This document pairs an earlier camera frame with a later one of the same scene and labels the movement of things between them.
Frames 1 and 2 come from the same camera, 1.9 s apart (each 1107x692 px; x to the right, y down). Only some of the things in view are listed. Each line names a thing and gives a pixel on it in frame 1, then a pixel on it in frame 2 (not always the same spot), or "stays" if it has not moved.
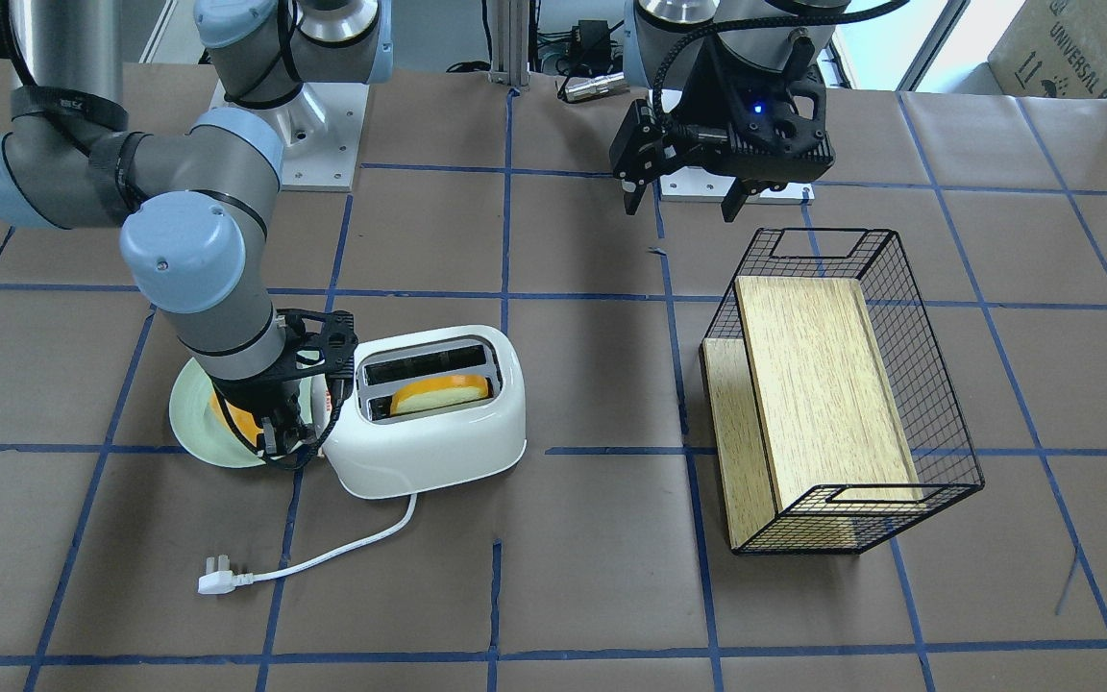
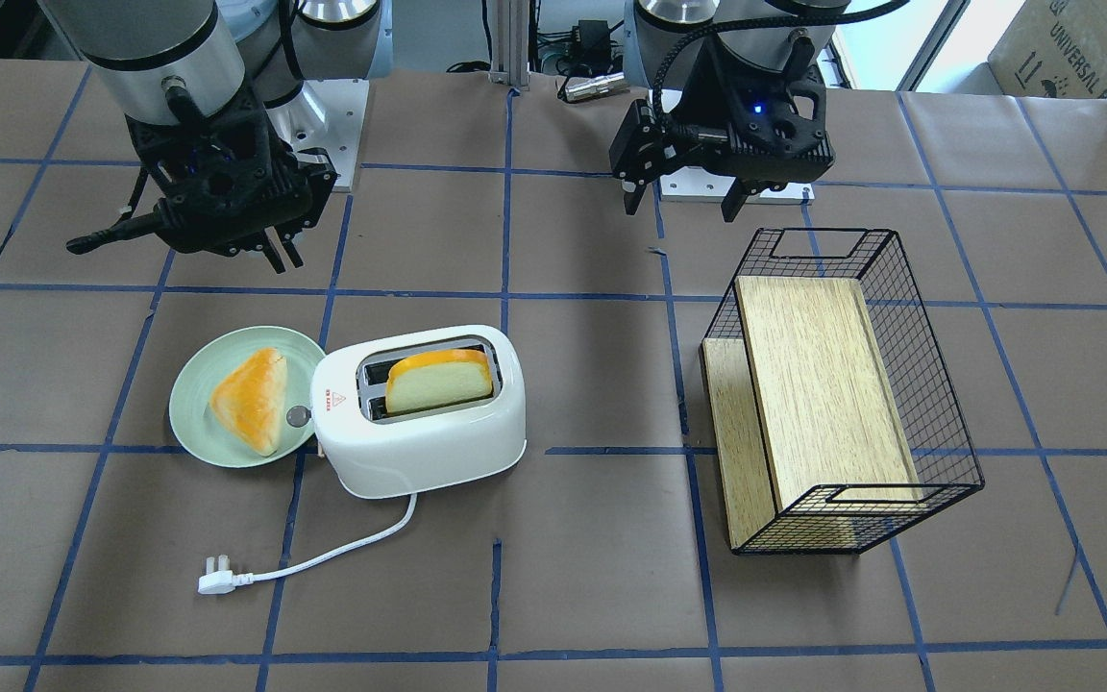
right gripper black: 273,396 to 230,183
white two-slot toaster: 426,407 stays
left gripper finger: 639,148 stays
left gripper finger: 736,198 stays
